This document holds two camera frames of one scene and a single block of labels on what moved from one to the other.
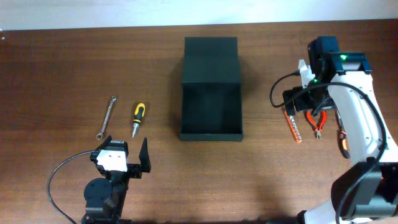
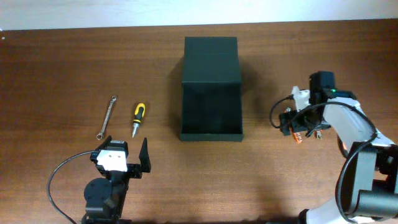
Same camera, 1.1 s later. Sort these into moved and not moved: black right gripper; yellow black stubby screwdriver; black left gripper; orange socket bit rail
Moved: black right gripper
Not moved: black left gripper; yellow black stubby screwdriver; orange socket bit rail
